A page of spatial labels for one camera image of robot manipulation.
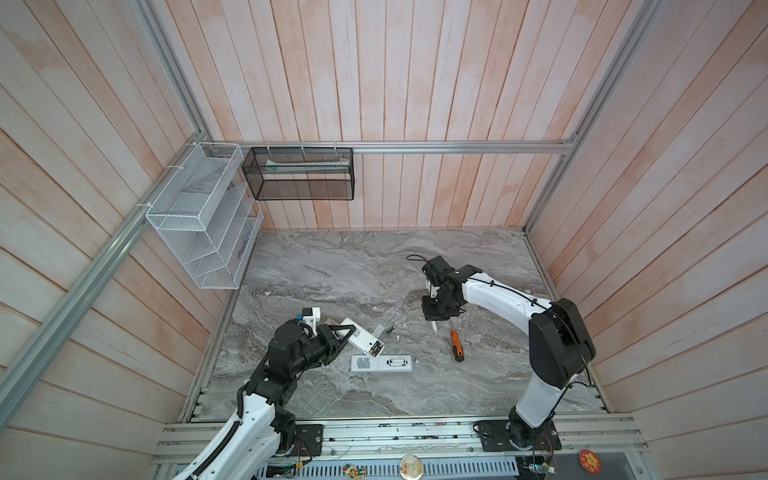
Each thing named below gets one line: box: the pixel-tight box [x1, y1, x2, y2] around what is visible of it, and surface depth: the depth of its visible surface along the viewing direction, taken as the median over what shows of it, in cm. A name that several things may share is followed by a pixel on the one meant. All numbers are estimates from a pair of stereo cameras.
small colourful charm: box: [343, 463, 367, 480], surface depth 70 cm
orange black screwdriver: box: [450, 329, 465, 362], surface depth 90 cm
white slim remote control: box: [350, 354, 413, 372], surface depth 86 cm
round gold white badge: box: [399, 453, 423, 480], surface depth 71 cm
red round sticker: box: [578, 449, 602, 475], surface depth 72 cm
